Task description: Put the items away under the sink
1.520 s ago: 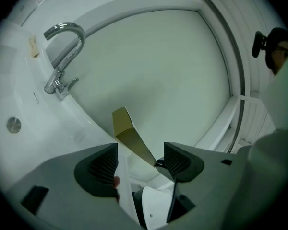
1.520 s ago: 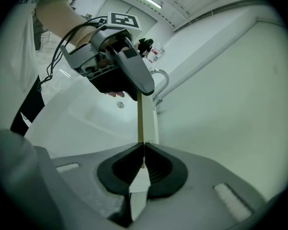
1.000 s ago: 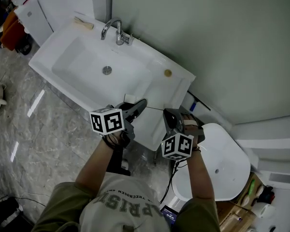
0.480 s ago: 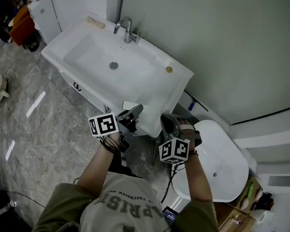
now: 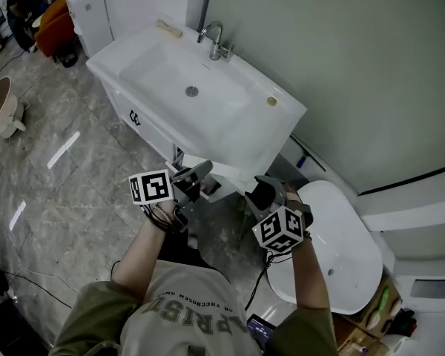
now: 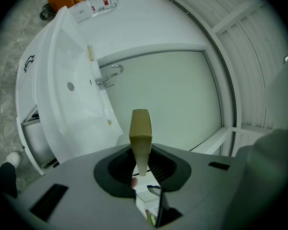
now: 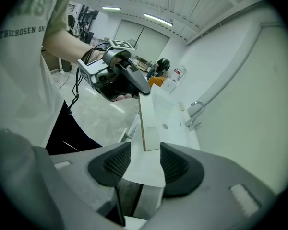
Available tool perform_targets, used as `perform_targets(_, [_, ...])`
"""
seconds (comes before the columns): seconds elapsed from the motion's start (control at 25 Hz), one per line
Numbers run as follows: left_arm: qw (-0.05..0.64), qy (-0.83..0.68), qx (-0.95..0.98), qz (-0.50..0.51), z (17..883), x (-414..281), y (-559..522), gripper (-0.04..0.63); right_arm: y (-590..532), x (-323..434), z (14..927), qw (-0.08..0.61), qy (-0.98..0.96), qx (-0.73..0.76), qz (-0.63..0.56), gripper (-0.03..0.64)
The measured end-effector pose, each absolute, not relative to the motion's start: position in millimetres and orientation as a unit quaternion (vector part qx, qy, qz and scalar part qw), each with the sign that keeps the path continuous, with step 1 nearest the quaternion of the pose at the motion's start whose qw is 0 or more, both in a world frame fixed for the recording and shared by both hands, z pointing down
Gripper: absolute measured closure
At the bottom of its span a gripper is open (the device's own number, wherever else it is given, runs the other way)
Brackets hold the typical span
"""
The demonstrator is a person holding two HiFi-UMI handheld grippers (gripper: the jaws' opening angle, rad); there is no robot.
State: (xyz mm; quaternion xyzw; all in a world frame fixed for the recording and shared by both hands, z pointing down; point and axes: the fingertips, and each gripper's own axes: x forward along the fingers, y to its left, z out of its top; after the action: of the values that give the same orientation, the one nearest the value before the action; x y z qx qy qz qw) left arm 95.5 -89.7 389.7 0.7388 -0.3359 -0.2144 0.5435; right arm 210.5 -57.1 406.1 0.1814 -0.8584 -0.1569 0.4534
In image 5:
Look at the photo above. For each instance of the white water dispenser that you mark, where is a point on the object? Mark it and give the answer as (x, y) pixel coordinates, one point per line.
(91, 20)

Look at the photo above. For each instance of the person's left hand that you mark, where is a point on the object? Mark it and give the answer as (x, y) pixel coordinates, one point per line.
(167, 208)

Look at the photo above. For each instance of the white bathtub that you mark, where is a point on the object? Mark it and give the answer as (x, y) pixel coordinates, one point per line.
(333, 243)

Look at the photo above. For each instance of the green brush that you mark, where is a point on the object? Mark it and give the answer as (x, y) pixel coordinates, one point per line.
(383, 298)

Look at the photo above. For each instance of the person's right forearm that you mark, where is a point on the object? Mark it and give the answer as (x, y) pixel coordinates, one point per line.
(311, 276)

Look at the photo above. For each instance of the white brush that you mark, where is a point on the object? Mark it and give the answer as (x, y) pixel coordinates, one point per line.
(373, 319)

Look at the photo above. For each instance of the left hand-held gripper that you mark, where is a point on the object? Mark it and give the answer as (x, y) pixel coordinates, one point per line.
(152, 185)

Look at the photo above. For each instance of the wooden side box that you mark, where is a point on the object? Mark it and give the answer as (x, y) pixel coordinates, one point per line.
(356, 332)

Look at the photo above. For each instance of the person's white and olive shirt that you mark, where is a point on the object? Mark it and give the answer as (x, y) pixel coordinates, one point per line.
(178, 317)

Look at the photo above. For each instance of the beige bar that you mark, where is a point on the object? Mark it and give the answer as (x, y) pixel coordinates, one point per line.
(169, 28)

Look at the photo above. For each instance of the black shoe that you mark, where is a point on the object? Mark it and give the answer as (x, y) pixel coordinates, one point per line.
(68, 59)

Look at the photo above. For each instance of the white toilet paper roll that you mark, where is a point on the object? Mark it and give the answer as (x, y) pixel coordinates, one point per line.
(400, 345)

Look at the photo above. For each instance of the white ceramic sink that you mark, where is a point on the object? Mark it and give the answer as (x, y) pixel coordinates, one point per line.
(193, 98)

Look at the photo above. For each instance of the small blue object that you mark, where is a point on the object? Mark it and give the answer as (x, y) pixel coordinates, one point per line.
(301, 161)

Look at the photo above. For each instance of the black phone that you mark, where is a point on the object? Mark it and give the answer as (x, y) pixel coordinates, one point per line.
(261, 330)

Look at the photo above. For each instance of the white vanity cabinet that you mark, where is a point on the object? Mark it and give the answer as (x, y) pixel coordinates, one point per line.
(144, 132)

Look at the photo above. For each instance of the person's left forearm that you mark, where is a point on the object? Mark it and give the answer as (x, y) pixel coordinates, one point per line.
(141, 254)

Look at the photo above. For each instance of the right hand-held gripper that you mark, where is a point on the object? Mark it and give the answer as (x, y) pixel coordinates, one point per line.
(282, 228)

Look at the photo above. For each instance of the small bottle with purple cap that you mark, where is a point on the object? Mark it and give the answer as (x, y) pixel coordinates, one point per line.
(358, 347)

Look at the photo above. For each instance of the chrome faucet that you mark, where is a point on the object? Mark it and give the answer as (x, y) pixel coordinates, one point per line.
(215, 41)

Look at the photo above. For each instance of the person's black trousers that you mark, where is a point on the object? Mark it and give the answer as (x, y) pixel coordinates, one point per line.
(181, 250)

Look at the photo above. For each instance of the round gold cap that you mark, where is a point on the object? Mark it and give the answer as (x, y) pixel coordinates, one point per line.
(271, 101)

